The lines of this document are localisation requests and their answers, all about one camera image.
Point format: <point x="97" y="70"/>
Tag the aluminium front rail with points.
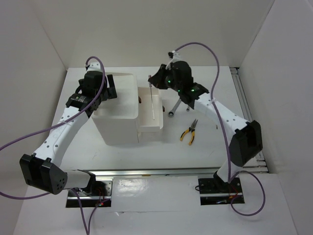
<point x="152" y="172"/>

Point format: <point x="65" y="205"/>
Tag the red handle long screwdriver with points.
<point x="150" y="87"/>

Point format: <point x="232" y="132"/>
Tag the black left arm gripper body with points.
<point x="108" y="93"/>

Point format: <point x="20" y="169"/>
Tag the white bottom drawer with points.
<point x="139" y="136"/>

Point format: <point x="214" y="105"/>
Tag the white drawer cabinet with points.
<point x="116" y="119"/>

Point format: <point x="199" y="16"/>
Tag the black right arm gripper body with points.
<point x="178" y="86"/>

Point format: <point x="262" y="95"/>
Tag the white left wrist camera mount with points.
<point x="94" y="66"/>

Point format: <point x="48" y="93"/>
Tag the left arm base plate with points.
<point x="99" y="192"/>

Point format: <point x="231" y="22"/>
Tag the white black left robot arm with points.
<point x="42" y="168"/>

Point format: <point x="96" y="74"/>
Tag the large silver ratchet wrench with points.
<point x="172" y="112"/>

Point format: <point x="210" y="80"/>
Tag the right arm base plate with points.
<point x="212" y="193"/>

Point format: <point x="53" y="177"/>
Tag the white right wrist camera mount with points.
<point x="174" y="57"/>

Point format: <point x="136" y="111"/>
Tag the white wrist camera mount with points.
<point x="94" y="66"/>
<point x="174" y="57"/>

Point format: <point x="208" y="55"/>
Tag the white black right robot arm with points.
<point x="243" y="138"/>

